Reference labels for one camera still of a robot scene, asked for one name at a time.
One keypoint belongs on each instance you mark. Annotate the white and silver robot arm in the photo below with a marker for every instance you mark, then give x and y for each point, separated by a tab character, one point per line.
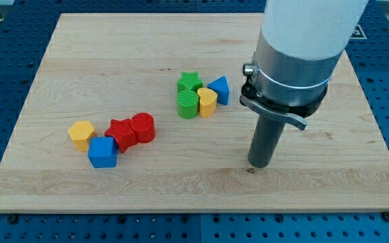
300	42

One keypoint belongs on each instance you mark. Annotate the green star block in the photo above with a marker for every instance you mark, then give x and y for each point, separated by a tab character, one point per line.
189	81

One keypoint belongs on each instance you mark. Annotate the red star block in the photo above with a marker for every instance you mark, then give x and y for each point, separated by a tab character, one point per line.
122	133

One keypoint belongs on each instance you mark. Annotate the blue cube block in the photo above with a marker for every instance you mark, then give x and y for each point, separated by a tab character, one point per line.
103	152

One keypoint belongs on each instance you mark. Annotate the green cylinder block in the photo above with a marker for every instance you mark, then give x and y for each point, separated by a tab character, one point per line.
188	104

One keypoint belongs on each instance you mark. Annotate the yellow heart block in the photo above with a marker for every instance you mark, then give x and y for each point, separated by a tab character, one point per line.
207	101

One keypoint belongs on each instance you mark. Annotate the blue triangle block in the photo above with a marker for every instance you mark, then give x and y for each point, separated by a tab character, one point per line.
220	86

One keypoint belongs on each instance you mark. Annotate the red cylinder block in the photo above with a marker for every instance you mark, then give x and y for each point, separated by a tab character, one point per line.
143	125

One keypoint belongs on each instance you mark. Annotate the wooden board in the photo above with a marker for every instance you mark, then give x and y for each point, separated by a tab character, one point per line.
99	67

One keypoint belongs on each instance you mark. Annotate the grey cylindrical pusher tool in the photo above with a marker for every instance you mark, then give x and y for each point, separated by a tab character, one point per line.
264	142

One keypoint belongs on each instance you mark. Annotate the yellow hexagon block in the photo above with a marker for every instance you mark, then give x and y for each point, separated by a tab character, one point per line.
81	132

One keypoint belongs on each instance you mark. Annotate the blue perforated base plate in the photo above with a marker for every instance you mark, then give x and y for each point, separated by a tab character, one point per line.
24	35

